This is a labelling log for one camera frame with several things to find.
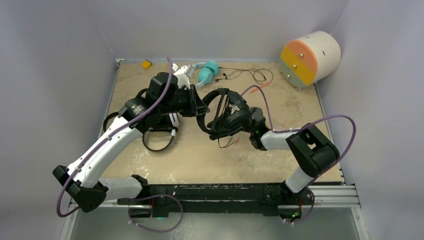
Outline black wired earbuds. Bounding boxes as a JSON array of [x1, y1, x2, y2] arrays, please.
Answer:
[[214, 66, 274, 85]]

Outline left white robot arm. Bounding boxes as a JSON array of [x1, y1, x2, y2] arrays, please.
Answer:
[[53, 72, 210, 213]]

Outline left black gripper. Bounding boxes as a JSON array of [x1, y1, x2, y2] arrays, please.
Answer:
[[159, 84, 210, 117]]

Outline black headphones with cable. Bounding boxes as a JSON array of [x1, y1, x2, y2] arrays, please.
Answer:
[[102, 111, 122, 133]]

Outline black headphones with pink mic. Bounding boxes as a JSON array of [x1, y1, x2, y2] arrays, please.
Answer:
[[196, 88, 249, 141]]

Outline teal cat ear headphones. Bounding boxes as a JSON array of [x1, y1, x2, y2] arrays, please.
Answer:
[[192, 60, 220, 89]]

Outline white and black headphones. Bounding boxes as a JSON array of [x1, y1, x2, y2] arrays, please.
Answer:
[[142, 113, 180, 153]]

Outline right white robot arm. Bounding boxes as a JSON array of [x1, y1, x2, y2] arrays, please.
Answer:
[[243, 107, 341, 204]]

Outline yellow block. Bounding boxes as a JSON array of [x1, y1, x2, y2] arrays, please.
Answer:
[[140, 60, 153, 70]]

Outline pink orange stick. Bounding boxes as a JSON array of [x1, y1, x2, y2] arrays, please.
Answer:
[[249, 82, 271, 93]]

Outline round drawer cabinet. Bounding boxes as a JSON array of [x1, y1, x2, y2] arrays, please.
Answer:
[[279, 31, 342, 89]]

